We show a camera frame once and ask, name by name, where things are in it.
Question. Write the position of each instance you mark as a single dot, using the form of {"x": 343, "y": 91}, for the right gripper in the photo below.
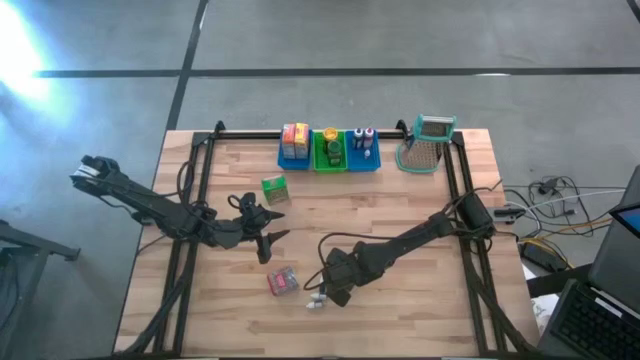
{"x": 342, "y": 275}

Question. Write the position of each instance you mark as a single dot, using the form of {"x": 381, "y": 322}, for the green plastic basket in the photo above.
{"x": 320, "y": 160}

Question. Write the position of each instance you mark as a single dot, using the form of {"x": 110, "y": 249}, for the black power adapter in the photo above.
{"x": 537, "y": 256}

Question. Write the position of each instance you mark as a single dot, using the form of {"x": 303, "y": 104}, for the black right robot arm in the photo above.
{"x": 400, "y": 245}

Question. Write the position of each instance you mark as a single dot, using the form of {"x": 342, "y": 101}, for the black keyboard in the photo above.
{"x": 595, "y": 325}

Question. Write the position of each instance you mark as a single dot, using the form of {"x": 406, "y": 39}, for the yellow Corn Pops box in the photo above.
{"x": 301, "y": 140}

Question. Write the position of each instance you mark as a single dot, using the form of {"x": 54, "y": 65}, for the orange cereal box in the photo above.
{"x": 289, "y": 141}

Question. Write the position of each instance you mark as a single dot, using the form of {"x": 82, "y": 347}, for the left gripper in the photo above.
{"x": 250, "y": 222}

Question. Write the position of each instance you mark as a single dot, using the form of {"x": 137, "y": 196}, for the green Apple Jacks box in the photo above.
{"x": 275, "y": 190}

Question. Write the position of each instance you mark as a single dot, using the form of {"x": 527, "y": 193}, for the small purple food colouring bottle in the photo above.
{"x": 315, "y": 305}

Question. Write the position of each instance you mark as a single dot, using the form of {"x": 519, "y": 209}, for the laptop with blue screen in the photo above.
{"x": 631, "y": 220}

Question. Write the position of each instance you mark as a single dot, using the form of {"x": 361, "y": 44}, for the blue plastic basket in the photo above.
{"x": 286, "y": 164}
{"x": 357, "y": 162}

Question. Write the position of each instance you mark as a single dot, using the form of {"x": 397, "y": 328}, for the red icing bottle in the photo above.
{"x": 369, "y": 135}

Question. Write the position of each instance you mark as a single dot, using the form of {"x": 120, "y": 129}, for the black table frame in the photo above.
{"x": 202, "y": 150}

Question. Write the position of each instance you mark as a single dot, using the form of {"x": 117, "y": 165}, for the white paper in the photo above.
{"x": 545, "y": 312}

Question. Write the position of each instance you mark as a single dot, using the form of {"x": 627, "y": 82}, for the green tin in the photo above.
{"x": 334, "y": 152}

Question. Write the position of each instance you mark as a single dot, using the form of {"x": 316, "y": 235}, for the dark grey side stand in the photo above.
{"x": 30, "y": 241}

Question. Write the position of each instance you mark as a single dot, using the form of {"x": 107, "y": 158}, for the red patterned carton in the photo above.
{"x": 282, "y": 280}

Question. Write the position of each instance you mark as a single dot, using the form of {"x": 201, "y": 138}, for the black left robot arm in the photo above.
{"x": 150, "y": 205}

